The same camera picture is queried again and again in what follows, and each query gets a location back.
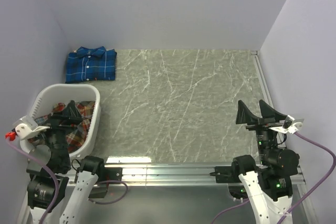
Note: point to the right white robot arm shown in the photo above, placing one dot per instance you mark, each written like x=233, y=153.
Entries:
x=268, y=186

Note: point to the white plastic laundry basket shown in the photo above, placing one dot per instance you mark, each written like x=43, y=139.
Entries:
x=65, y=93

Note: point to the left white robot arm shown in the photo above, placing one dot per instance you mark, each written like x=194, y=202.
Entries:
x=48, y=181

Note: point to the folded blue plaid shirt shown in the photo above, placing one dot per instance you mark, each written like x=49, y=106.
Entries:
x=91, y=64

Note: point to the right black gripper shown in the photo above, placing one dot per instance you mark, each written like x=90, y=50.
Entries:
x=243, y=114

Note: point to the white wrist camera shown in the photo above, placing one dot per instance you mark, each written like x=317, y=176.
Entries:
x=25, y=128
x=290, y=125

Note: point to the aluminium mounting rail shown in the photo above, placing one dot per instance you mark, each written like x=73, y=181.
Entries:
x=175, y=174

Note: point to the aluminium side rail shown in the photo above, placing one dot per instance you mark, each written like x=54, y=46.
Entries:
x=261, y=77

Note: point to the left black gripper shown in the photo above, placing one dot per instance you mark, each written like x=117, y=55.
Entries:
x=70, y=116

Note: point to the red brown plaid shirt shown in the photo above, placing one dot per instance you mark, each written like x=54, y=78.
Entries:
x=75, y=139

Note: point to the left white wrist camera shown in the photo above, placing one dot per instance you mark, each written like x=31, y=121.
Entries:
x=25, y=128

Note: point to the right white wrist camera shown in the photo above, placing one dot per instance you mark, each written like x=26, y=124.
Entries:
x=290, y=125

